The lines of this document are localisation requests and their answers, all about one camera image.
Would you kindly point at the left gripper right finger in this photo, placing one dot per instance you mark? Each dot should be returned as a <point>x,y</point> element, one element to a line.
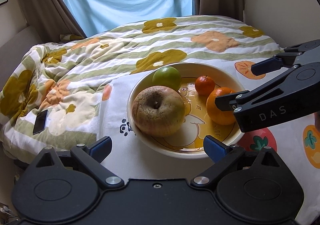
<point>225,158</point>

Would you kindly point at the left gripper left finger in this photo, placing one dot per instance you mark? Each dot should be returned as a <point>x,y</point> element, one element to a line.
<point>89,158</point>

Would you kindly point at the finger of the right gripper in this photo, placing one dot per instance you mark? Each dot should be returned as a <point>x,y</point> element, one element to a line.
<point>289,96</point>
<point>299,55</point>

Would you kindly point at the large orange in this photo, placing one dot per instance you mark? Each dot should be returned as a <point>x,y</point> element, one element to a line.
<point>215,114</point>

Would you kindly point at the small mandarin orange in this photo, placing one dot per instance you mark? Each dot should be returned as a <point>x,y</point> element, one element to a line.
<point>204,85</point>

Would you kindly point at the large brownish wrinkled apple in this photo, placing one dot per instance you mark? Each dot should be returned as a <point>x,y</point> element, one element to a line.
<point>158,111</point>

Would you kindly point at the small green apple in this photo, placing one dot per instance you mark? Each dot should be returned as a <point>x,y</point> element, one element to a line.
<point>167,76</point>

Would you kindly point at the cream duck print bowl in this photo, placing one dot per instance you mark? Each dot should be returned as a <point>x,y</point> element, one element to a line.
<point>187,142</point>

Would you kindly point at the white fruit print cloth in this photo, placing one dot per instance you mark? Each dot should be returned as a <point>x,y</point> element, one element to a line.
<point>297,143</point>

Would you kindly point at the black smartphone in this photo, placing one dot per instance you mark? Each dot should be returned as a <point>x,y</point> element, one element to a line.
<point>40,122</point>

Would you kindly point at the floral striped quilt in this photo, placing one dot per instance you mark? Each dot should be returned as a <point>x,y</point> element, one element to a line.
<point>66,78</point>

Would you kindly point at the grey bed headboard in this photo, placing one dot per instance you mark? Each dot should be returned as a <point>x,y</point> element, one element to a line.
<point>13,51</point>

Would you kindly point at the brown left curtain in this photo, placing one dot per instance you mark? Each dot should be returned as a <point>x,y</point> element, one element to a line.
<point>50,18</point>

